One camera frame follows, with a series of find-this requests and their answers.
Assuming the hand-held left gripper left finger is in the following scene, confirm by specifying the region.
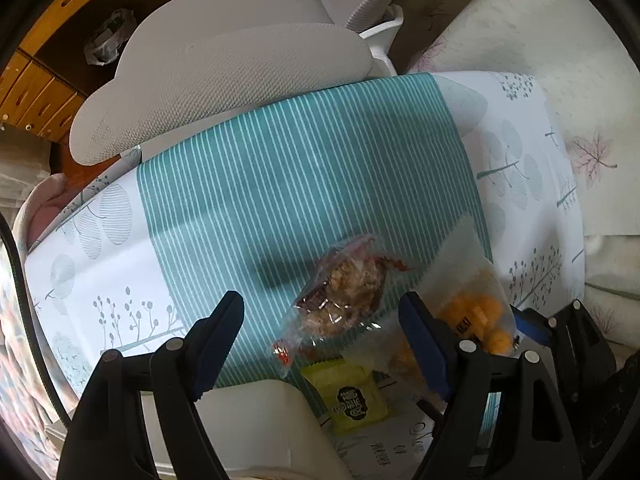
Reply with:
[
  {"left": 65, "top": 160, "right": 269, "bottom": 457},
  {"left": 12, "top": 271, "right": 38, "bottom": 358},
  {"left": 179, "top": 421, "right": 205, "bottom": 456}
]
[{"left": 56, "top": 290, "right": 246, "bottom": 480}]

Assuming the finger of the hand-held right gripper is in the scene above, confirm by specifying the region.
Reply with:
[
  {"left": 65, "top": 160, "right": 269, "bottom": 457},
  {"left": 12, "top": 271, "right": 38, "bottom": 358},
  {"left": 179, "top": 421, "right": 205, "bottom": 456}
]
[{"left": 512, "top": 299, "right": 618, "bottom": 411}]

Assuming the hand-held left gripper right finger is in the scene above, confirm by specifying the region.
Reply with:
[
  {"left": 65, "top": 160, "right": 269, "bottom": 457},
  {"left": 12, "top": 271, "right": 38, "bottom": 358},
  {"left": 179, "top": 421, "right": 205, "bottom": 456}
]
[{"left": 398, "top": 291, "right": 583, "bottom": 480}]

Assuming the orange puff ball packet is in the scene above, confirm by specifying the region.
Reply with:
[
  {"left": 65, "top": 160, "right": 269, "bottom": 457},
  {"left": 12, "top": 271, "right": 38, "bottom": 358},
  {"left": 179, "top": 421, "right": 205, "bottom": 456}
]
[{"left": 345, "top": 215, "right": 518, "bottom": 403}]

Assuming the white plastic storage tray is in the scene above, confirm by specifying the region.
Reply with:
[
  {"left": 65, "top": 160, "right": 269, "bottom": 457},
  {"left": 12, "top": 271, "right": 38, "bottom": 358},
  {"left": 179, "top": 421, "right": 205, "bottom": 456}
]
[{"left": 45, "top": 380, "right": 351, "bottom": 480}]

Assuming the clear brown nut cluster packet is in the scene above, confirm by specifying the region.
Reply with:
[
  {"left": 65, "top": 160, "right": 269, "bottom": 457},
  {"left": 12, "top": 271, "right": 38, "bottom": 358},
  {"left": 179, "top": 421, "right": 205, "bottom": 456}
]
[{"left": 272, "top": 234, "right": 408, "bottom": 376}]

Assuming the green snack packet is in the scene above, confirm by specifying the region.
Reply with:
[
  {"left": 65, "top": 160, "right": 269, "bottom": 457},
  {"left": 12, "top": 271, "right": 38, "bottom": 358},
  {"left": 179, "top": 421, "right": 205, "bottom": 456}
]
[{"left": 300, "top": 360, "right": 396, "bottom": 436}]

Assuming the leaf patterned tablecloth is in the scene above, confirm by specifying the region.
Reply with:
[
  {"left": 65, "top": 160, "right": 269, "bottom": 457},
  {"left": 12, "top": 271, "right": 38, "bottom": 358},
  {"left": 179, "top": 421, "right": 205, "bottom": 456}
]
[{"left": 15, "top": 71, "right": 586, "bottom": 480}]

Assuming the floral blanket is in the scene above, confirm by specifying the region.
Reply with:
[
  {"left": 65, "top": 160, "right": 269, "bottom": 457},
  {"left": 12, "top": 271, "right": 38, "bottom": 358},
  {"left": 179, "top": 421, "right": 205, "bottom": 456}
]
[{"left": 0, "top": 220, "right": 66, "bottom": 480}]

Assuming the pink bed sheet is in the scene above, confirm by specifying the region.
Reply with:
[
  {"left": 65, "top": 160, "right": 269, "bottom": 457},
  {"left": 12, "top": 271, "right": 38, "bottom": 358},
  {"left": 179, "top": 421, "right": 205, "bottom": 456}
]
[{"left": 22, "top": 174, "right": 71, "bottom": 251}]

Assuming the white lace cover cloth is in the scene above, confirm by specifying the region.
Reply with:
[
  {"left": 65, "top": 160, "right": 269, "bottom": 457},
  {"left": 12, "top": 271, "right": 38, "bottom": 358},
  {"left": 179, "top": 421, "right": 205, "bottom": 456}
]
[{"left": 0, "top": 130, "right": 51, "bottom": 211}]

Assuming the grey office chair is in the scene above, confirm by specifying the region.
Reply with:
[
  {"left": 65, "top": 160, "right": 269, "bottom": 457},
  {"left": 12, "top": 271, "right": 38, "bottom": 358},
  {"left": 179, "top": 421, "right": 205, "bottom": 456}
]
[{"left": 70, "top": 0, "right": 441, "bottom": 166}]

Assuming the leaf print curtain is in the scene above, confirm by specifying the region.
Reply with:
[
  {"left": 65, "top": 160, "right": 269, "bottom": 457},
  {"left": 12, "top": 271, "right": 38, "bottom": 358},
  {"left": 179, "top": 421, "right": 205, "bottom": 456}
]
[{"left": 405, "top": 0, "right": 640, "bottom": 361}]

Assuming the wooden desk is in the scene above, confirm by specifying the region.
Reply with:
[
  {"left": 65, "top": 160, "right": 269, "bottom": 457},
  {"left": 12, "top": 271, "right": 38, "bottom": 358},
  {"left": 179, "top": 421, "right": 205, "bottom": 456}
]
[{"left": 0, "top": 0, "right": 281, "bottom": 143}]

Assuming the trash bin with bag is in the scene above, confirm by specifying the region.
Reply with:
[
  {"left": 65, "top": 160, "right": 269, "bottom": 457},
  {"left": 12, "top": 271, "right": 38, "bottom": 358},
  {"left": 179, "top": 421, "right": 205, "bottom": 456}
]
[{"left": 84, "top": 8, "right": 137, "bottom": 66}]

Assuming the black cable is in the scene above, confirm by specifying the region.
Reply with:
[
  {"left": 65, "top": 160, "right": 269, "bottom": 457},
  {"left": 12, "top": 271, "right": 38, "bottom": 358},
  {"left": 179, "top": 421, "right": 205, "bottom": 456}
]
[{"left": 0, "top": 215, "right": 76, "bottom": 421}]

